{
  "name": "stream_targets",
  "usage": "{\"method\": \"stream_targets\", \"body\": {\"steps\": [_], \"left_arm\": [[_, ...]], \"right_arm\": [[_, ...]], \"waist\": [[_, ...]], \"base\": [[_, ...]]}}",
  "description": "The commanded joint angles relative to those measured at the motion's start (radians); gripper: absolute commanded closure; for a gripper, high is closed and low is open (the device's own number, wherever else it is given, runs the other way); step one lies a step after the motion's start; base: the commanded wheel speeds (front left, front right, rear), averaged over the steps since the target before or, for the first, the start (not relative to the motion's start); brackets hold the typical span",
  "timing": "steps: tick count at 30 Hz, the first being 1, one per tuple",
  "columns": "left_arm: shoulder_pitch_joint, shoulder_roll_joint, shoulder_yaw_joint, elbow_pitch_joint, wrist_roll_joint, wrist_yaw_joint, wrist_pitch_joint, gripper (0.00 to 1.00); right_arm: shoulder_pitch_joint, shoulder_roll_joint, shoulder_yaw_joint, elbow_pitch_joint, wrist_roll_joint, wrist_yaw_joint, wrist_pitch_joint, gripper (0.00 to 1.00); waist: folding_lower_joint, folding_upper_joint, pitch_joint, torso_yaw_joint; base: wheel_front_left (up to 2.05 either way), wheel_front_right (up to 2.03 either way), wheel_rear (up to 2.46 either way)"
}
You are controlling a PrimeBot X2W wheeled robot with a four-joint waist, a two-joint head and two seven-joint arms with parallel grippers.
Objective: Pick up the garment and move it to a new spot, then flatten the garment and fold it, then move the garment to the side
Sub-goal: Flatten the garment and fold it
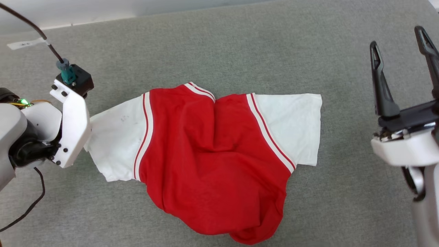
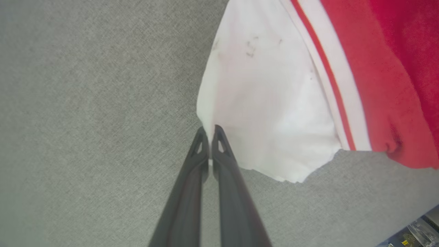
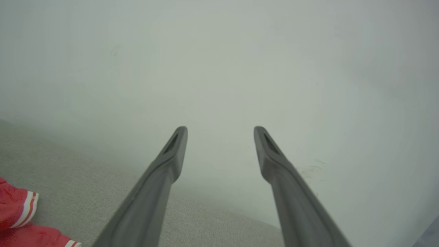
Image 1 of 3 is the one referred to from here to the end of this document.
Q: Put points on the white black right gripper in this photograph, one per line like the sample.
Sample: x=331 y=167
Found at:
x=411 y=147

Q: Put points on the red white-sleeved t-shirt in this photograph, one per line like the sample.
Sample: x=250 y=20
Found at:
x=212 y=154

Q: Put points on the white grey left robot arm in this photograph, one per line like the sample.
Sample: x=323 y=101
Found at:
x=8 y=137

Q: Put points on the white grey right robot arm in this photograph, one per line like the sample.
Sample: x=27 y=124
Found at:
x=428 y=206

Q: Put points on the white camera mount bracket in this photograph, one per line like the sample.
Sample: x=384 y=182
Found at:
x=73 y=130

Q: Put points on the white paper label strip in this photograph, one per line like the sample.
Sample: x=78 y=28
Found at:
x=24 y=44

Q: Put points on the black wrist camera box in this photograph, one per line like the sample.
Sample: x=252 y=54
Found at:
x=82 y=80

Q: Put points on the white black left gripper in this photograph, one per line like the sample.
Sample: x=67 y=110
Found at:
x=41 y=120

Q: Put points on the grey fabric sofa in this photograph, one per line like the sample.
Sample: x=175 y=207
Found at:
x=240 y=51

